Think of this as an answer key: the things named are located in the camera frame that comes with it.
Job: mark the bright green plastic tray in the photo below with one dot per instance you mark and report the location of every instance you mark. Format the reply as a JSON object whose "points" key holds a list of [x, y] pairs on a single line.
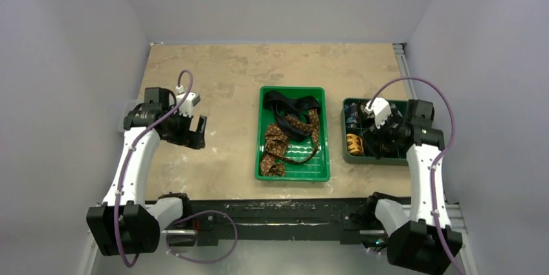
{"points": [[292, 141]]}

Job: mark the dark green compartment organizer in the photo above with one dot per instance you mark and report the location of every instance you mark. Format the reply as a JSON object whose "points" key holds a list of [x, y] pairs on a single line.
{"points": [[396, 159]]}

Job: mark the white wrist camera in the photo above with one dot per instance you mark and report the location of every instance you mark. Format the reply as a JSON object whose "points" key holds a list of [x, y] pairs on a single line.
{"points": [[186, 100], [379, 109]]}

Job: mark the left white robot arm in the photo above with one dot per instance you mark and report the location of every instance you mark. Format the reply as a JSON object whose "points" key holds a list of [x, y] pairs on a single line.
{"points": [[122, 223]]}

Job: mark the brown patterned tie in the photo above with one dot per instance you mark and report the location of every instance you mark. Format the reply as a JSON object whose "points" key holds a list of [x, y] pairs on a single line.
{"points": [[276, 145]]}

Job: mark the clear plastic parts box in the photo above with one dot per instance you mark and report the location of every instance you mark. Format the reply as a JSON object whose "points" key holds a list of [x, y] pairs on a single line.
{"points": [[126, 108]]}

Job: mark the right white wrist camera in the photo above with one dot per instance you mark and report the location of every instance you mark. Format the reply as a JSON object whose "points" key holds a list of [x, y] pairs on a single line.
{"points": [[379, 109]]}

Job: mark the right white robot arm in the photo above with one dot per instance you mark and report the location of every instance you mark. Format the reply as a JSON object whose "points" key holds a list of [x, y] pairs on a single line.
{"points": [[422, 239]]}

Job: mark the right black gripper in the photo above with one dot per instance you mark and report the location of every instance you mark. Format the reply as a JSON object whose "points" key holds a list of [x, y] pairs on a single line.
{"points": [[383, 134]]}

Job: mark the black mounting base rail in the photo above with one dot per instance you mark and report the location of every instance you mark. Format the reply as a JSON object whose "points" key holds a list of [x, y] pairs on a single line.
{"points": [[349, 221]]}

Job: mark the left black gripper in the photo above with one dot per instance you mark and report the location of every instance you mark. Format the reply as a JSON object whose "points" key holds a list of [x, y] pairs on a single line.
{"points": [[188, 138]]}

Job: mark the blue patterned rolled tie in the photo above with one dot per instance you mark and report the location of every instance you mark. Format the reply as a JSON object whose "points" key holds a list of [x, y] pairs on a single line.
{"points": [[352, 115]]}

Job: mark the orange striped rolled tie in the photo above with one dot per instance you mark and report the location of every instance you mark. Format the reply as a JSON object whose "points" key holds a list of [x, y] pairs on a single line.
{"points": [[354, 144]]}

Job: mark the dark navy striped tie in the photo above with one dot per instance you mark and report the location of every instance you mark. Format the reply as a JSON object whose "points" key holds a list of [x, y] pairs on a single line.
{"points": [[288, 113]]}

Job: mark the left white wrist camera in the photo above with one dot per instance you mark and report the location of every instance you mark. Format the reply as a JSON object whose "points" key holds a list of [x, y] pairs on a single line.
{"points": [[186, 100]]}

